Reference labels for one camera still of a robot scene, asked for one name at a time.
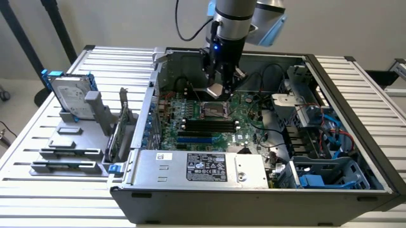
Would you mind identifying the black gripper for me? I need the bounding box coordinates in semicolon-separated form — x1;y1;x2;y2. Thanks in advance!
199;35;247;95

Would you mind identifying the silver square CPU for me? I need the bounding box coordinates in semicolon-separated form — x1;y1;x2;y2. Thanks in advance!
205;83;225;100

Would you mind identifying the CPU socket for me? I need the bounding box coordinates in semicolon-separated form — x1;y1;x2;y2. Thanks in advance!
197;100;231;120

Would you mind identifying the thin metal locking lever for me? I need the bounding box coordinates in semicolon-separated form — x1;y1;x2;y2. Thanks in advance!
225;94;239;119

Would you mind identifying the black RAM slot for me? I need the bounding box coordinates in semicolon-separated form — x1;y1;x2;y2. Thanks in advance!
183;127;237;133
184;118;237;124
184;124;237;130
184;121;237;126

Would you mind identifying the metal drive cage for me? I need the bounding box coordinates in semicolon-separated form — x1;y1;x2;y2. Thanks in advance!
269;65;334;130

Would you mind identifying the green motherboard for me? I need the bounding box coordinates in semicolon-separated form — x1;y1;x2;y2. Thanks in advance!
153;91;273;155

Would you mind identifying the black expansion slot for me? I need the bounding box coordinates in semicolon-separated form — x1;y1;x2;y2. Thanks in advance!
177;132;213;139

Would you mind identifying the blue expansion slot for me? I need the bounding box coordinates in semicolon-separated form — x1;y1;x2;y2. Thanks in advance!
176;137;213;144

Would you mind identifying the green graphics card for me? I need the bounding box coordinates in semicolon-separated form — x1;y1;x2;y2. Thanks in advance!
105;87;131;163

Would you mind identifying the silver power supply unit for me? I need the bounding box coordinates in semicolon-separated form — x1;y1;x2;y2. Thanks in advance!
127;149;271;190

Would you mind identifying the silver hard disk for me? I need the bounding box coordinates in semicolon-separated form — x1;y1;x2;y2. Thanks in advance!
49;75;96;119

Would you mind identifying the blue disk carrier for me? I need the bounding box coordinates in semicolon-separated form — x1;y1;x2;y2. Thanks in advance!
40;69;97;122

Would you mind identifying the grey parts rack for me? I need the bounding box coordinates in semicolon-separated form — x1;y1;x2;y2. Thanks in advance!
29;91;140;177

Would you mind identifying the grey disk bay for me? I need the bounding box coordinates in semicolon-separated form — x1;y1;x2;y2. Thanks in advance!
288;155;371;190

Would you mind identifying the black open PC case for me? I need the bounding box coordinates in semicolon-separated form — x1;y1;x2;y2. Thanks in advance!
108;46;402;226

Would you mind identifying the black stand pole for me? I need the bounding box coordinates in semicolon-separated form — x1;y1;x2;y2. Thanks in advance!
0;0;77;108

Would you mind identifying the black wire in case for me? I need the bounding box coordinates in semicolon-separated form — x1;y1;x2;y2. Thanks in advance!
245;63;288;95

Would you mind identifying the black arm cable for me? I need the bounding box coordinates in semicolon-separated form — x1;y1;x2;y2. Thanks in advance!
175;0;213;41

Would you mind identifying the blue wire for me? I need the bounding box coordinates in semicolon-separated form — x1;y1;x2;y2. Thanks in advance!
323;111;344;159

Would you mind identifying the red wire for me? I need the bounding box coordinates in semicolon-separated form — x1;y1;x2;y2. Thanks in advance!
319;106;355;157

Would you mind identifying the aluminium frame table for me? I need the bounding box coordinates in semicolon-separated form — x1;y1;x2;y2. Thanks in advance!
383;57;406;96

